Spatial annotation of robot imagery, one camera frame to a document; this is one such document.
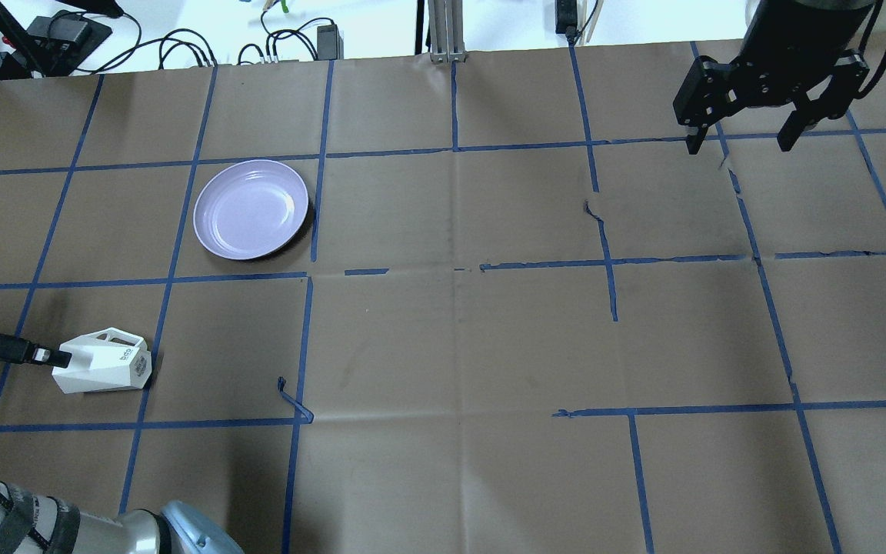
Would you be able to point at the aluminium frame post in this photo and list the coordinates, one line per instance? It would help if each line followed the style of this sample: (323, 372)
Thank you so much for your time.
(446, 31)

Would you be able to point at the white faceted cup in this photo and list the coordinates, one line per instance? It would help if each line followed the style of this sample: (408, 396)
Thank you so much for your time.
(108, 360)

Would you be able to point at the lavender plate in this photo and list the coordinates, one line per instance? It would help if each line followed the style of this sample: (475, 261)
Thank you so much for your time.
(250, 210)

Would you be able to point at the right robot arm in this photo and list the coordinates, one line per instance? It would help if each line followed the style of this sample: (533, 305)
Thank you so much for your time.
(808, 54)

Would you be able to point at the black power adapter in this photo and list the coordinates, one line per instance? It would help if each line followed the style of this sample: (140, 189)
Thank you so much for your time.
(328, 44)

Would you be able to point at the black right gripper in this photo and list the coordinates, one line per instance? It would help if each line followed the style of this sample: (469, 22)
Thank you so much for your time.
(787, 48)

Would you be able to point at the black device box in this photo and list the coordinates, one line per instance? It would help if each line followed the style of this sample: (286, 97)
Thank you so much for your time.
(63, 41)

